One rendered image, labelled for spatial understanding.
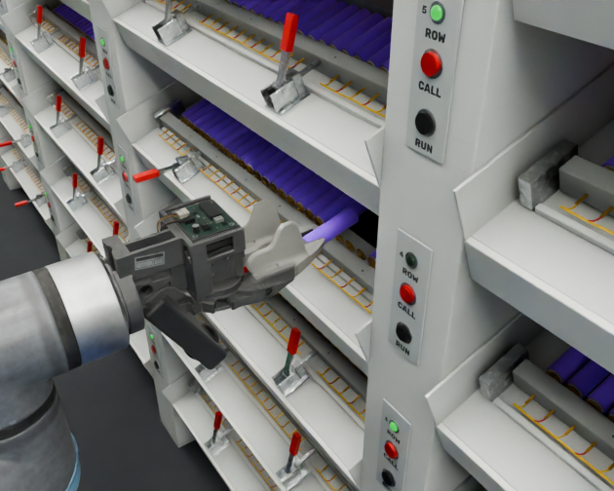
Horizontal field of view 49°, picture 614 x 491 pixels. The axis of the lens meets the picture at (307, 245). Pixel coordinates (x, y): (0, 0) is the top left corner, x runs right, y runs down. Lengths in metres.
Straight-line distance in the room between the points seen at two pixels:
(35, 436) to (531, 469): 0.41
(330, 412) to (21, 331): 0.44
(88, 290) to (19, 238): 1.81
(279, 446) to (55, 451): 0.52
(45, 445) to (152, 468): 0.93
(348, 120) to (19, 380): 0.36
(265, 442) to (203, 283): 0.55
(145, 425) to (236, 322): 0.66
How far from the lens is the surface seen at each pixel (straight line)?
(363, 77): 0.66
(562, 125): 0.54
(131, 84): 1.10
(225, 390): 1.20
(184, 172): 0.99
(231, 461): 1.35
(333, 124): 0.65
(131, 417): 1.66
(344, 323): 0.72
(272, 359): 0.96
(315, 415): 0.89
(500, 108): 0.48
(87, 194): 1.80
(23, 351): 0.57
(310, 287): 0.76
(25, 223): 2.45
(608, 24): 0.41
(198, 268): 0.60
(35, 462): 0.64
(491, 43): 0.45
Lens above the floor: 1.20
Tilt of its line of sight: 34 degrees down
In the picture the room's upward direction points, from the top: straight up
